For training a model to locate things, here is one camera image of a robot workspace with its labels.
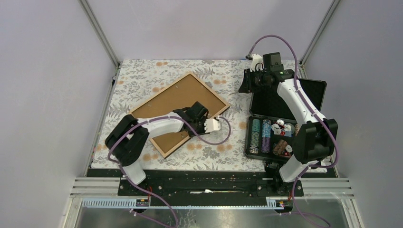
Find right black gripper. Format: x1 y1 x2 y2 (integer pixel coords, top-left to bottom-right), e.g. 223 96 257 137
239 68 270 94

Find black picture frame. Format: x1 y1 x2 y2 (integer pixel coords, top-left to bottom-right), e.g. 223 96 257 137
130 73 230 158

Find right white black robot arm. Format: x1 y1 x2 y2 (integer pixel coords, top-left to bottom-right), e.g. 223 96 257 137
239 52 339 196

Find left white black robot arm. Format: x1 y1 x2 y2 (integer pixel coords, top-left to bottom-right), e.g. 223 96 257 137
105 102 209 195

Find black poker chip case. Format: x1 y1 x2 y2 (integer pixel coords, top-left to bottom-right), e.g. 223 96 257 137
245 72 327 169

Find floral table mat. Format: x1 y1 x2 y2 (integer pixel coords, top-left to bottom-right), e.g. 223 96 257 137
91 60 264 171

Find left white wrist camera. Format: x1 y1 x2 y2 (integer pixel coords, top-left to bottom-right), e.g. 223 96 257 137
203 117 221 133

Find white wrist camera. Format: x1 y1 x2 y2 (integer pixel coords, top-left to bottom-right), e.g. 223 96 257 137
203 117 221 133
245 54 264 72

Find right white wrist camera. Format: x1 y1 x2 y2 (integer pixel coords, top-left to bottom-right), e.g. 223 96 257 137
245 54 264 72

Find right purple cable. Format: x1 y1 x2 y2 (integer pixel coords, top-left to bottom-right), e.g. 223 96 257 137
245 34 340 228

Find purple cable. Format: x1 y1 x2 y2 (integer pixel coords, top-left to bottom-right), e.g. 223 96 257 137
245 34 340 228
107 115 232 228

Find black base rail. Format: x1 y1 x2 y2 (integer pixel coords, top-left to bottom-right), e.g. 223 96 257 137
86 168 336 207

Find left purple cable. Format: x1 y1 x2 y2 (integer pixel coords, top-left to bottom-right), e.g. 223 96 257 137
107 115 232 228

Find grey slotted cable duct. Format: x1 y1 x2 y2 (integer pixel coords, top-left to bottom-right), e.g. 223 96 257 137
82 195 284 210

